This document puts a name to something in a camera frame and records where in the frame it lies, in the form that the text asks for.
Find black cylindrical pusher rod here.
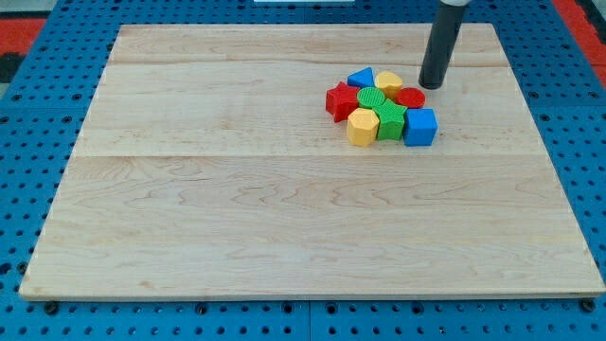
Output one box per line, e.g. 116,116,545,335
419,2,467,90

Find yellow heart block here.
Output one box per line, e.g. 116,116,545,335
374,71,403,100

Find red circle block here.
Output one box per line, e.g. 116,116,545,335
396,87,426,109

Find green circle block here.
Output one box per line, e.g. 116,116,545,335
357,87,385,109

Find white robot wrist end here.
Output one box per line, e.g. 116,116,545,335
440,0,472,7

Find blue cube block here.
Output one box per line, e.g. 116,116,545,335
403,108,438,147

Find blue triangle block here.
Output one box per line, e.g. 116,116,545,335
347,67,375,88

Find green star block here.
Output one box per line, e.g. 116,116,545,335
373,99,407,140

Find yellow hexagon block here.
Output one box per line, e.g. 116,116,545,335
347,108,380,147

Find red star block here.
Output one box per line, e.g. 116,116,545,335
326,81,360,123

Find light wooden board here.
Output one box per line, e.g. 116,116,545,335
20,24,605,302

